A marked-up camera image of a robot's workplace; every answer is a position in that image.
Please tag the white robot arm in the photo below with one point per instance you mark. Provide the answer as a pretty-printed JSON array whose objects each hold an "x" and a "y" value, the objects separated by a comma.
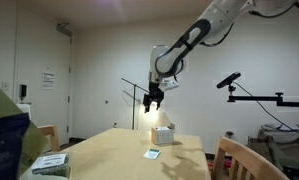
[{"x": 167, "y": 61}]

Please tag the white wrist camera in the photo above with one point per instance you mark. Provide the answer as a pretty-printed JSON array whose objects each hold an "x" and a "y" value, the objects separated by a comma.
[{"x": 166, "y": 85}]

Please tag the white packet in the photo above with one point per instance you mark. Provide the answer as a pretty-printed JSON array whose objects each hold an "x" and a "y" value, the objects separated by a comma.
[{"x": 152, "y": 153}]

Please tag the blue and green snack bag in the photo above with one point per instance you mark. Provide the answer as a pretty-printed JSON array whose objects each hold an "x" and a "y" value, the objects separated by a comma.
[{"x": 21, "y": 142}]

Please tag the white tea box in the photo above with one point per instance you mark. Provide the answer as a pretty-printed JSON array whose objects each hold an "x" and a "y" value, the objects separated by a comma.
[{"x": 163, "y": 134}]

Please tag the wall phone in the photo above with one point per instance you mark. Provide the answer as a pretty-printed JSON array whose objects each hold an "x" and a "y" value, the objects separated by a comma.
[{"x": 23, "y": 91}]

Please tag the paper notice on door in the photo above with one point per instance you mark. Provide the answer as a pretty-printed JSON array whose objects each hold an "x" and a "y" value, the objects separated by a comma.
[{"x": 48, "y": 80}]

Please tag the wooden chair with dark cushion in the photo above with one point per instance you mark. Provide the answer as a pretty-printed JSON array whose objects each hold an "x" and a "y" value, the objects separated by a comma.
[{"x": 246, "y": 164}]

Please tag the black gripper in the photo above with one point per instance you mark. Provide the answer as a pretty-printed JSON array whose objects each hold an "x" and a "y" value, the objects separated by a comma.
[{"x": 154, "y": 95}]

